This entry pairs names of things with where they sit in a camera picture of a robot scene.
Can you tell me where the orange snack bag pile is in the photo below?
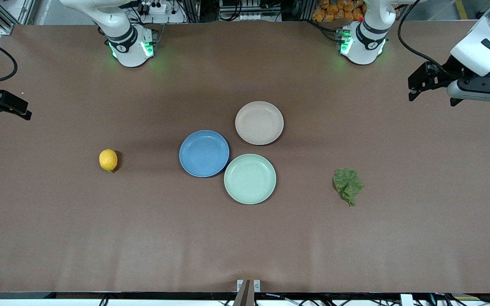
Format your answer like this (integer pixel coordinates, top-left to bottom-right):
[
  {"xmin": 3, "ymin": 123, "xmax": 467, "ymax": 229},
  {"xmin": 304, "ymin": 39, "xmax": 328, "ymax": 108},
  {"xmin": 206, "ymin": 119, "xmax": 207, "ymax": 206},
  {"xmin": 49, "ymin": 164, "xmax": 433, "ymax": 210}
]
[{"xmin": 312, "ymin": 0, "xmax": 365, "ymax": 23}]

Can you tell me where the metal bracket with pole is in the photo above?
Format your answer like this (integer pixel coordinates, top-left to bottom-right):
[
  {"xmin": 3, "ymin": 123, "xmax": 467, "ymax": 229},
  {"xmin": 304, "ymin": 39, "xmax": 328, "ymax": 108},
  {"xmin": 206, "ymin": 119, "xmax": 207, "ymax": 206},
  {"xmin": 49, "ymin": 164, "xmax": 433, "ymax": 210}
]
[{"xmin": 233, "ymin": 279, "xmax": 262, "ymax": 306}]

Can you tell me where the green lettuce leaf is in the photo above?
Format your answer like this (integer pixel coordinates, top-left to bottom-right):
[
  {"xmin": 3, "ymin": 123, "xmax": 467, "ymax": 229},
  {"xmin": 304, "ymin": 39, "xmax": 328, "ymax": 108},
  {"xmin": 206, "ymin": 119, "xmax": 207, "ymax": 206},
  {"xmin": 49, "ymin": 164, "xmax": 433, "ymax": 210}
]
[{"xmin": 333, "ymin": 168, "xmax": 365, "ymax": 207}]

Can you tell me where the blue plate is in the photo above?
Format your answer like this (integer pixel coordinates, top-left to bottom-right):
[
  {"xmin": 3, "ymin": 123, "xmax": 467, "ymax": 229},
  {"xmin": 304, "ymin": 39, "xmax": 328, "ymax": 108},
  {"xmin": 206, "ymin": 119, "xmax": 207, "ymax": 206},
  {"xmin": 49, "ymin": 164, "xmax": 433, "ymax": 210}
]
[{"xmin": 179, "ymin": 130, "xmax": 230, "ymax": 178}]

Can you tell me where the brown table cover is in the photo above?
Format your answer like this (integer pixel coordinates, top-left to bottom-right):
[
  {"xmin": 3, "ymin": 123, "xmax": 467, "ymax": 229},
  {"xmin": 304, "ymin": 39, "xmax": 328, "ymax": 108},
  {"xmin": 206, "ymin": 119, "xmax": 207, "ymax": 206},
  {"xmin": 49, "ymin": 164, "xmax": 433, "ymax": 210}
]
[{"xmin": 0, "ymin": 21, "xmax": 490, "ymax": 294}]

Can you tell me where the yellow lemon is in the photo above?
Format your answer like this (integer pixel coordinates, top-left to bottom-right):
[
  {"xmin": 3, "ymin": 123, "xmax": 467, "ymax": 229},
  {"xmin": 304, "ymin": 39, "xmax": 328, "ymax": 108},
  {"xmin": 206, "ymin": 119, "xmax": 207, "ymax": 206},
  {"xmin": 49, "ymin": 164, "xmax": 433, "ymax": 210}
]
[{"xmin": 99, "ymin": 148, "xmax": 118, "ymax": 172}]

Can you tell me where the black floor cable bundle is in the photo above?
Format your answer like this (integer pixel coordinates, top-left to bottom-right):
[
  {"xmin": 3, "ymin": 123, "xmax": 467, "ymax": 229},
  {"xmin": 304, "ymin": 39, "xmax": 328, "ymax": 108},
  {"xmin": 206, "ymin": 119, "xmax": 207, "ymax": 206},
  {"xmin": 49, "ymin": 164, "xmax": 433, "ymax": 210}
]
[{"xmin": 434, "ymin": 284, "xmax": 490, "ymax": 306}]

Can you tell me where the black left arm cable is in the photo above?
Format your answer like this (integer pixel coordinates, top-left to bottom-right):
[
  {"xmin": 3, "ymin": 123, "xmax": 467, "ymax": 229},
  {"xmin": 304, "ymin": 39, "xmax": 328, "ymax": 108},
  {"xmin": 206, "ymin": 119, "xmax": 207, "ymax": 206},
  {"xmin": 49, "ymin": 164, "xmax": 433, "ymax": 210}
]
[{"xmin": 397, "ymin": 0, "xmax": 443, "ymax": 73}]

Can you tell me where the white power strip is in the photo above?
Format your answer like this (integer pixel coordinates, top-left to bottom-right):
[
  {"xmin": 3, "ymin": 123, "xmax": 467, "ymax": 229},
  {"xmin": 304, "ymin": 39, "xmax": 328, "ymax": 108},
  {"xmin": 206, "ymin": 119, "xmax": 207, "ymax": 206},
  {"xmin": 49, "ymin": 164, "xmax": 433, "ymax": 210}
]
[{"xmin": 137, "ymin": 0, "xmax": 167, "ymax": 14}]

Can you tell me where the black base cable bundle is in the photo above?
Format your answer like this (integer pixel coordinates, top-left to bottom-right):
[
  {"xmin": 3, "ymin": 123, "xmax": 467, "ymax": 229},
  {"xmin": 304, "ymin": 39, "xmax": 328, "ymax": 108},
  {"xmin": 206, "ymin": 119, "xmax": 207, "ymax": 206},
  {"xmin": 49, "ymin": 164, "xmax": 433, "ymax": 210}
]
[{"xmin": 309, "ymin": 18, "xmax": 341, "ymax": 42}]

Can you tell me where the pink plate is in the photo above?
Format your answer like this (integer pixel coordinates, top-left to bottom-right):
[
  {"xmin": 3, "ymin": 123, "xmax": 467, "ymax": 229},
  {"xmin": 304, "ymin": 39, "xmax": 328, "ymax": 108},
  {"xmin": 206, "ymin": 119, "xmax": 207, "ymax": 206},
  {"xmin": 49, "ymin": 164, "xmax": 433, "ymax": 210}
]
[{"xmin": 235, "ymin": 101, "xmax": 285, "ymax": 146}]

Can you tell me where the light green plate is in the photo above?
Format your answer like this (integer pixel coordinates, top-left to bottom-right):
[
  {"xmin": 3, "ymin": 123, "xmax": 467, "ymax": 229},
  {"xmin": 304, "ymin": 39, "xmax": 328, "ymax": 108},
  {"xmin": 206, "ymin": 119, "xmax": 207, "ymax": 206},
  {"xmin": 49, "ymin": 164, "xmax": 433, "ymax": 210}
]
[{"xmin": 224, "ymin": 153, "xmax": 277, "ymax": 205}]

